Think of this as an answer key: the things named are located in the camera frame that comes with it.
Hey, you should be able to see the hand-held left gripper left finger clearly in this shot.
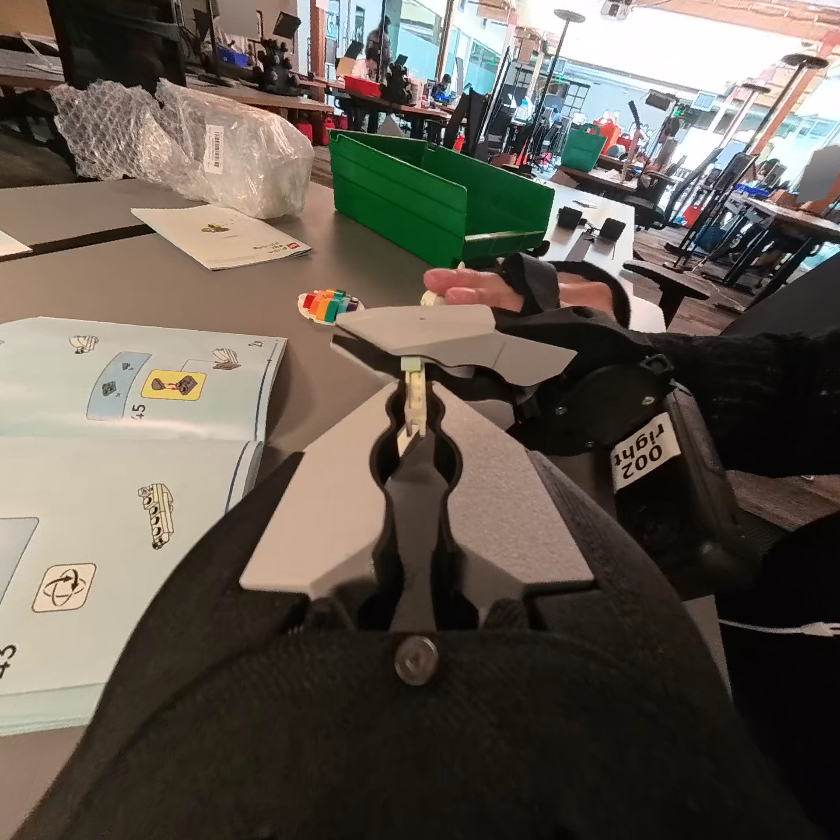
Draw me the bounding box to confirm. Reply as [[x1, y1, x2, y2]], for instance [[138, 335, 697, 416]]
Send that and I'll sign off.
[[239, 382, 404, 599]]

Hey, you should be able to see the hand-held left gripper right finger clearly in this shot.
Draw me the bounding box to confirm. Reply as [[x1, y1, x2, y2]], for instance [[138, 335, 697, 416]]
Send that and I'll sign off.
[[428, 384, 596, 606]]

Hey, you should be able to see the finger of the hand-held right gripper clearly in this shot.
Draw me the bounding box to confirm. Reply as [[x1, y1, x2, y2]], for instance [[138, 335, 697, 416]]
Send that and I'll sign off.
[[335, 303, 580, 389], [331, 335, 475, 382]]

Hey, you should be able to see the white lego assembly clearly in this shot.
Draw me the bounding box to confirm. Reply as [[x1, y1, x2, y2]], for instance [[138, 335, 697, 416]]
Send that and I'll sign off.
[[396, 356, 432, 458]]

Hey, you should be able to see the person's right forearm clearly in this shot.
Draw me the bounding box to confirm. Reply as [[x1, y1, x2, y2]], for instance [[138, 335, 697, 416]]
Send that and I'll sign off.
[[646, 327, 840, 476]]

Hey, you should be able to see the rainbow lego piece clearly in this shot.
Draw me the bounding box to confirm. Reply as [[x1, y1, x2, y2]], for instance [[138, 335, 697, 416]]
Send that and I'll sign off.
[[297, 286, 366, 325]]

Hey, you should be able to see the open lego instruction booklet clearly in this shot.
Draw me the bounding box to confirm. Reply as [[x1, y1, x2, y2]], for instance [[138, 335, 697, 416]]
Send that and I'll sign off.
[[0, 316, 288, 737]]

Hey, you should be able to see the person's right hand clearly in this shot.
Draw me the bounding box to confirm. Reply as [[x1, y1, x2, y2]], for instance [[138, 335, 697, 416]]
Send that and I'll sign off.
[[423, 266, 616, 314]]

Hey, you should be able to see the green plastic bin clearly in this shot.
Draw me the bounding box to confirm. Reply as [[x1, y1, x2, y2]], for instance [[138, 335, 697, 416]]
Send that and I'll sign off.
[[327, 129, 557, 270]]

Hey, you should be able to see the black office chair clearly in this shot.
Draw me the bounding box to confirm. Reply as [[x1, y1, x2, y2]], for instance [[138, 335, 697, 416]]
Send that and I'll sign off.
[[622, 259, 840, 339]]

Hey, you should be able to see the small closed white booklet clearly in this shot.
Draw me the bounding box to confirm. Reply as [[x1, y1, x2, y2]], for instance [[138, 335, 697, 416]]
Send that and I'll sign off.
[[130, 205, 313, 272]]

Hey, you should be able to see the clear plastic bagged package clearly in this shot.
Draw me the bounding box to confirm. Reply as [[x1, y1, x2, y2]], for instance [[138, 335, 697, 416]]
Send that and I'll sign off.
[[154, 79, 315, 221]]

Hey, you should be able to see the green tote bag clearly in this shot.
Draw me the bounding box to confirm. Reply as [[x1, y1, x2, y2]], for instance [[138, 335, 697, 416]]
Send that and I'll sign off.
[[561, 123, 606, 173]]

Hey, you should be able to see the long wooden desk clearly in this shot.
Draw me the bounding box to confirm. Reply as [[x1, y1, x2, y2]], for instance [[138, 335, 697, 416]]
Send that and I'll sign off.
[[0, 49, 336, 119]]

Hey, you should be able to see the black floor lamp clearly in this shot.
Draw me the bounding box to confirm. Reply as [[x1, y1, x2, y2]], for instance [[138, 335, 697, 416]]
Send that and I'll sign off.
[[748, 54, 830, 158], [525, 8, 587, 165]]

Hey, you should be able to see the bubble wrap sheet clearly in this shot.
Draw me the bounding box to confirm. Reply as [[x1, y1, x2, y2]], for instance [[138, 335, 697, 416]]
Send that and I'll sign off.
[[51, 79, 173, 182]]

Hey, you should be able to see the person's black garment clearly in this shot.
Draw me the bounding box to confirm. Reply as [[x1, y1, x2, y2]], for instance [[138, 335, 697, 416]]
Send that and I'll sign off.
[[718, 512, 840, 834]]

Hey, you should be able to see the black monitor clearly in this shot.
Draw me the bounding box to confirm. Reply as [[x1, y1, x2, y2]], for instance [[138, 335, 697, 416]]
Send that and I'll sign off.
[[46, 0, 189, 93]]

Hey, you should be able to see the white cable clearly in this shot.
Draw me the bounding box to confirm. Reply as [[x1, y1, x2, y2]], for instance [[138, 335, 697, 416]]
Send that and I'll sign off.
[[717, 619, 840, 639]]

